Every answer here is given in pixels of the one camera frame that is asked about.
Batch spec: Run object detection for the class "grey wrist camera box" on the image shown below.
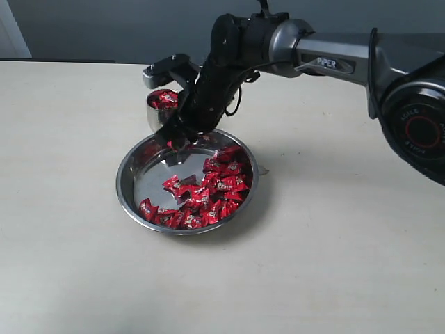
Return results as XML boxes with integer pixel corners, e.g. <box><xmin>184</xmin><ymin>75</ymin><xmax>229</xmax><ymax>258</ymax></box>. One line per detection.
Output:
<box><xmin>143</xmin><ymin>54</ymin><xmax>201</xmax><ymax>89</ymax></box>

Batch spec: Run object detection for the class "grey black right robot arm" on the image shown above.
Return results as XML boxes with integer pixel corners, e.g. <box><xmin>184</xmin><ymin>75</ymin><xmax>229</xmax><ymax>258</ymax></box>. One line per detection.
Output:
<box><xmin>143</xmin><ymin>1</ymin><xmax>444</xmax><ymax>184</ymax></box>

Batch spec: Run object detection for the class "black cable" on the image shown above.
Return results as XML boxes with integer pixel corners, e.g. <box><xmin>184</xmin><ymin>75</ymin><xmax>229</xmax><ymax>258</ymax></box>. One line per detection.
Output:
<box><xmin>222</xmin><ymin>61</ymin><xmax>296</xmax><ymax>118</ymax></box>

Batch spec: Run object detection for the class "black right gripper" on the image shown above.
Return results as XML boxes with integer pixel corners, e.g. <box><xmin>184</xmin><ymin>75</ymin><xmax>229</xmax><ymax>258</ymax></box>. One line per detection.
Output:
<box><xmin>154</xmin><ymin>14</ymin><xmax>259</xmax><ymax>150</ymax></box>

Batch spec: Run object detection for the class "stainless steel cup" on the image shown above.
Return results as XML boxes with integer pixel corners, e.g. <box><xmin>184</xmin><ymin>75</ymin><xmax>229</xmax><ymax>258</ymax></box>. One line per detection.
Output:
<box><xmin>146</xmin><ymin>99</ymin><xmax>178</xmax><ymax>132</ymax></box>

